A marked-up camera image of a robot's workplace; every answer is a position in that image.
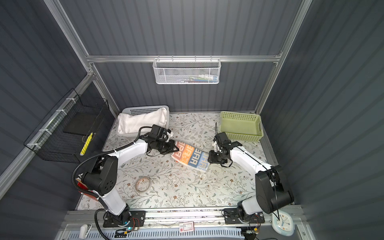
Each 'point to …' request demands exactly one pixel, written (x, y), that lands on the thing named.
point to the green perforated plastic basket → (241, 127)
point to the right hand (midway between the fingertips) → (212, 160)
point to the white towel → (129, 123)
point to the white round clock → (282, 222)
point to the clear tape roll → (142, 184)
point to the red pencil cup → (81, 184)
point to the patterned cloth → (192, 156)
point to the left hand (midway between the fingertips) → (179, 149)
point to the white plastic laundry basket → (136, 110)
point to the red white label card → (186, 227)
